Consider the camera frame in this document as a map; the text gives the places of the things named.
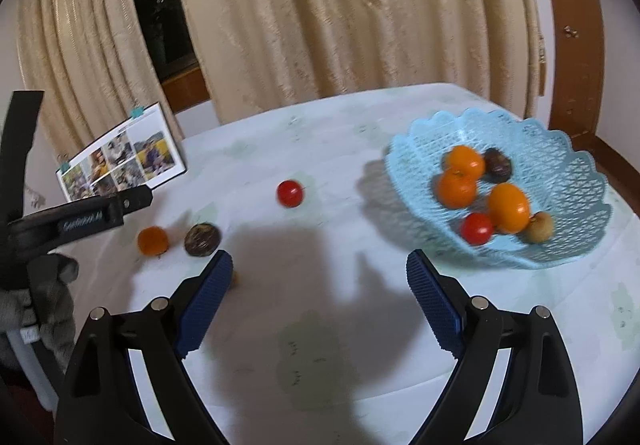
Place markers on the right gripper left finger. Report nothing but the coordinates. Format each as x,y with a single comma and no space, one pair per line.
100,402

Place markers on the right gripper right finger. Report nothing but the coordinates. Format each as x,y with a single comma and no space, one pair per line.
512,383

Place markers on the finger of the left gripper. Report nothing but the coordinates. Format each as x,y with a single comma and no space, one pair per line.
49,229

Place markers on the small orange mandarin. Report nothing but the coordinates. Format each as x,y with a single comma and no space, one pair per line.
153,241

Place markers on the small brown longan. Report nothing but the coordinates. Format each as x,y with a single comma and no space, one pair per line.
234,280
540,228

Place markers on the yellow-orange oval fruit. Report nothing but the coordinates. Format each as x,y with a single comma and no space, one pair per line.
508,208

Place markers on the light blue plastic basket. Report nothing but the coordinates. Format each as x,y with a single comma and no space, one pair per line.
554,177

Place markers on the large orange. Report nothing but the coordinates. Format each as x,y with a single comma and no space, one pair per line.
455,189

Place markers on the dark passion fruit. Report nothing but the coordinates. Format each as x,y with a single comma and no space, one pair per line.
498,167
202,240

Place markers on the grey gloved left hand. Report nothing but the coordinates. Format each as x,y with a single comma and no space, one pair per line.
47,305

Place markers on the left teal binder clip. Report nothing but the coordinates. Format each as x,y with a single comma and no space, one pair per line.
64,167

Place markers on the teal binder clip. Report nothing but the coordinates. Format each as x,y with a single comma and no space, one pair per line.
137,112
64,167

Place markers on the photo collage board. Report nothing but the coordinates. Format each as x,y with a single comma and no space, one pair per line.
137,152

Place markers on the right teal binder clip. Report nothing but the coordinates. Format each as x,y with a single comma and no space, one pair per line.
137,112

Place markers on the beige curtain left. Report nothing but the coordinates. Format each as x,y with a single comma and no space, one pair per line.
90,60

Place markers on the beige curtain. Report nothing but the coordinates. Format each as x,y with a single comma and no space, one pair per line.
90,60
258,55

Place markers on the white patterned tablecloth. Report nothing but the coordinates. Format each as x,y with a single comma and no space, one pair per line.
322,341

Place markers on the small red cherry tomato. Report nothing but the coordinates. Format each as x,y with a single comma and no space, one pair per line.
290,193

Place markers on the brown wooden door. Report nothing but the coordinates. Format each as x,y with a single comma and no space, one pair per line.
578,87

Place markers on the beige curtain right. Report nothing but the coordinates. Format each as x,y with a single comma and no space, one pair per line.
258,55

